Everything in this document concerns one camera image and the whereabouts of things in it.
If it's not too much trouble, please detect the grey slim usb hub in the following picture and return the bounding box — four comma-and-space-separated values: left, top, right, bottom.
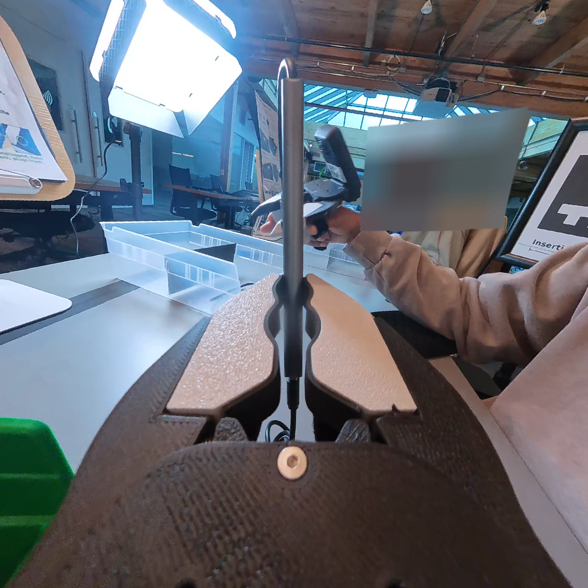
277, 57, 306, 382

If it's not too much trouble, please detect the green plastic storage bin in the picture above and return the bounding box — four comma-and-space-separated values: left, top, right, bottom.
0, 417, 76, 585

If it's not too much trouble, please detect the bright studio light panel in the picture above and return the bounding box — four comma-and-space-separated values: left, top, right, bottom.
89, 0, 243, 222

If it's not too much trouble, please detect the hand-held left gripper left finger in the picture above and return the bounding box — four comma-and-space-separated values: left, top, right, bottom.
165, 274, 282, 439

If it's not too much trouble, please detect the person's right hand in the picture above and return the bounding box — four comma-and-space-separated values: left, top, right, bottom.
319, 206, 364, 249

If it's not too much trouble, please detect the person's beige sweatshirt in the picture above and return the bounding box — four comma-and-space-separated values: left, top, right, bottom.
482, 317, 588, 556

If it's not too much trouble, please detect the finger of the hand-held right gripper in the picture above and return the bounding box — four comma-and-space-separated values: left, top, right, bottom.
251, 192, 284, 221
254, 202, 333, 243

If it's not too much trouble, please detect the wooden background document stand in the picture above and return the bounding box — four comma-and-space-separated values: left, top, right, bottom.
254, 89, 283, 204

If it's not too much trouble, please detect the white ceiling projector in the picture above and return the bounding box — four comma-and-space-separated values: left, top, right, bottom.
419, 77, 461, 105

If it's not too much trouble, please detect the instruction sheet on stand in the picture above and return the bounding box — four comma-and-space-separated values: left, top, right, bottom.
0, 16, 77, 334

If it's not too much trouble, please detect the framed marker sign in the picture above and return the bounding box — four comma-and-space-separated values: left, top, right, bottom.
494, 117, 588, 273

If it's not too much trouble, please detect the black bin divider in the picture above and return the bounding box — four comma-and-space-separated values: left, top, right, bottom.
197, 243, 238, 266

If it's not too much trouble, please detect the person's right forearm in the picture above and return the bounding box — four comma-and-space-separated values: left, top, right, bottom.
344, 230, 588, 364

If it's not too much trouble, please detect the printed instruction sheet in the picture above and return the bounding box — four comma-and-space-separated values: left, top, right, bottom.
0, 41, 70, 185

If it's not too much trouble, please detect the black office chair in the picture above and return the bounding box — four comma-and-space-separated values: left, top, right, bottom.
168, 164, 217, 227

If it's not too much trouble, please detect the dark phone icon sign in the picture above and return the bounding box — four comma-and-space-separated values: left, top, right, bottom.
27, 57, 63, 132

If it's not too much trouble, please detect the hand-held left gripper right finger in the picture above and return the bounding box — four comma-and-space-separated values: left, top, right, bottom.
304, 273, 419, 441

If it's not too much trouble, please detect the clear plastic storage bin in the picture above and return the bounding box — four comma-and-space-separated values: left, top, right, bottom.
100, 220, 368, 317

